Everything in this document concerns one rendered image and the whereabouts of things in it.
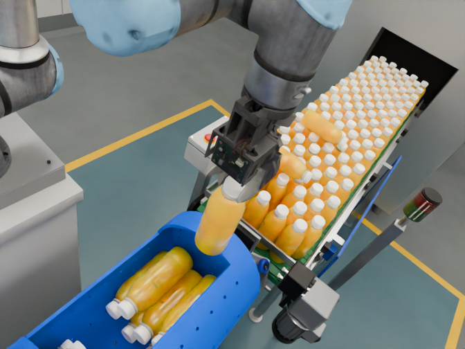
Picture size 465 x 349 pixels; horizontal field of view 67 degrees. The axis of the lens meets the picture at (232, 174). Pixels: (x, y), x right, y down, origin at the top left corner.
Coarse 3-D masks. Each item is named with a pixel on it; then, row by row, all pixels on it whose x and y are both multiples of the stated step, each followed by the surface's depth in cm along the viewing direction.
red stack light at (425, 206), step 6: (420, 192) 106; (414, 198) 107; (420, 198) 105; (414, 204) 107; (420, 204) 105; (426, 204) 104; (432, 204) 103; (420, 210) 106; (426, 210) 105; (432, 210) 105
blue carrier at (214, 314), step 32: (192, 224) 78; (128, 256) 81; (192, 256) 93; (224, 256) 74; (96, 288) 76; (224, 288) 72; (256, 288) 80; (64, 320) 73; (96, 320) 80; (128, 320) 85; (192, 320) 65; (224, 320) 71
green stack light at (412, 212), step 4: (412, 200) 108; (408, 204) 109; (412, 204) 107; (404, 208) 111; (408, 208) 109; (412, 208) 108; (416, 208) 106; (404, 212) 110; (408, 212) 109; (412, 212) 108; (416, 212) 107; (420, 212) 106; (408, 216) 109; (412, 216) 108; (416, 216) 108; (420, 216) 107; (424, 216) 107; (412, 220) 109; (416, 220) 109; (420, 220) 109
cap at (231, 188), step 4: (228, 176) 59; (228, 180) 58; (232, 180) 59; (224, 184) 58; (228, 184) 58; (232, 184) 58; (236, 184) 58; (240, 184) 59; (224, 188) 58; (228, 188) 58; (232, 188) 58; (236, 188) 58; (240, 188) 58; (224, 192) 59; (228, 192) 58; (232, 192) 58; (236, 192) 57; (240, 192) 58; (232, 196) 58; (236, 196) 58
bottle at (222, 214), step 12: (216, 192) 61; (216, 204) 60; (228, 204) 59; (240, 204) 60; (204, 216) 64; (216, 216) 61; (228, 216) 60; (240, 216) 62; (204, 228) 65; (216, 228) 63; (228, 228) 63; (204, 240) 67; (216, 240) 65; (228, 240) 67; (204, 252) 69; (216, 252) 69
